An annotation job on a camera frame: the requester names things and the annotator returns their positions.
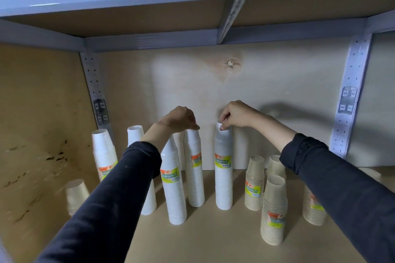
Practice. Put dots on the metal bolt head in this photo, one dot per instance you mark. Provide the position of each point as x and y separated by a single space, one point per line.
230 63

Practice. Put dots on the person's left forearm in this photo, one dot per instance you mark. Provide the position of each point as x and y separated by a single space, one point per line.
114 198

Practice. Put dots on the grey upright joint plate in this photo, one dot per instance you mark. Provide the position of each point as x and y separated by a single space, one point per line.
101 111
348 100

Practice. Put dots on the person's right hand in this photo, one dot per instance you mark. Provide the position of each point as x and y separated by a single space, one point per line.
240 115

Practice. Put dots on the white metal shelf wooden boards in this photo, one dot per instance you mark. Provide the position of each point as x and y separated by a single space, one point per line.
216 238

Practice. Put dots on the stack of beige paper cups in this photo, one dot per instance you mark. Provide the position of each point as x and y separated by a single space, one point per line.
370 174
276 165
76 195
313 213
273 207
254 185

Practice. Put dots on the stack of white plastic cups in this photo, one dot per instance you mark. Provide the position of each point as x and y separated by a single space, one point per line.
135 135
193 182
173 195
223 185
103 152

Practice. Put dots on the person's left hand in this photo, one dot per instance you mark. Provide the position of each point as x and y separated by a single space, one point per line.
180 119

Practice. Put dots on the person's right forearm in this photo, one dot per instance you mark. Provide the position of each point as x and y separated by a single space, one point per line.
339 188

